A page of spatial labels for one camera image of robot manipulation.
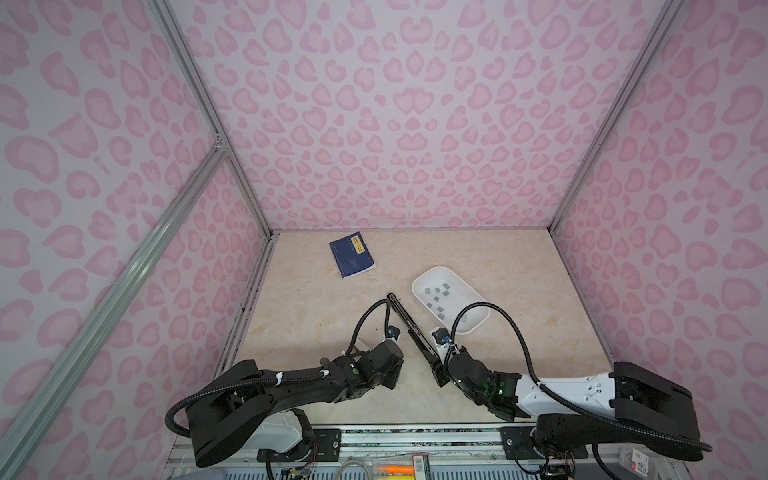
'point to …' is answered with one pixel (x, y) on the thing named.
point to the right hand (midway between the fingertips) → (429, 348)
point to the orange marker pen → (397, 469)
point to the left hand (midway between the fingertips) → (397, 360)
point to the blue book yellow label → (352, 255)
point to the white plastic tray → (441, 294)
